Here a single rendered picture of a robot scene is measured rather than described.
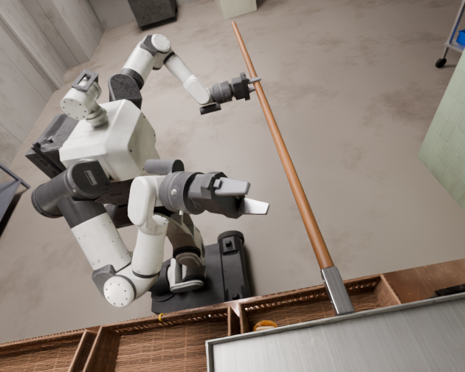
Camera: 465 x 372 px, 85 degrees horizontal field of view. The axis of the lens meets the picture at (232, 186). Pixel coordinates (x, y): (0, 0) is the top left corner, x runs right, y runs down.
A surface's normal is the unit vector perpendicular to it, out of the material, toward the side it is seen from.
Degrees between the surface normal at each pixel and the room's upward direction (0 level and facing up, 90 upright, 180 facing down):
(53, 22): 90
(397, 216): 0
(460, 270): 0
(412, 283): 0
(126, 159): 85
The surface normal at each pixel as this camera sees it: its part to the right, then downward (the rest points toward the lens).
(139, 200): -0.58, 0.07
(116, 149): 0.64, -0.07
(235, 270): -0.22, -0.63
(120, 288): -0.23, 0.19
